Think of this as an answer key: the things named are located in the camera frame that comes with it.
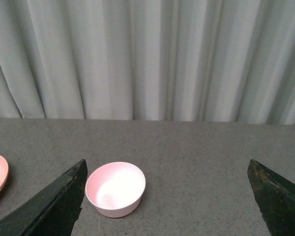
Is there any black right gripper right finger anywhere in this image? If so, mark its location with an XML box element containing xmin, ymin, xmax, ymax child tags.
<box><xmin>247</xmin><ymin>159</ymin><xmax>295</xmax><ymax>236</ymax></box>

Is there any light pink bowl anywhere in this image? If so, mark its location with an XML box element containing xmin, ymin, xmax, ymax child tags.
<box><xmin>85</xmin><ymin>162</ymin><xmax>146</xmax><ymax>218</ymax></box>

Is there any grey-white curtain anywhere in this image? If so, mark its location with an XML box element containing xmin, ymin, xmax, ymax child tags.
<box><xmin>0</xmin><ymin>0</ymin><xmax>295</xmax><ymax>125</ymax></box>

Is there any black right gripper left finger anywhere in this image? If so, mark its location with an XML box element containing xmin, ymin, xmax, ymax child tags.
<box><xmin>0</xmin><ymin>159</ymin><xmax>88</xmax><ymax>236</ymax></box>

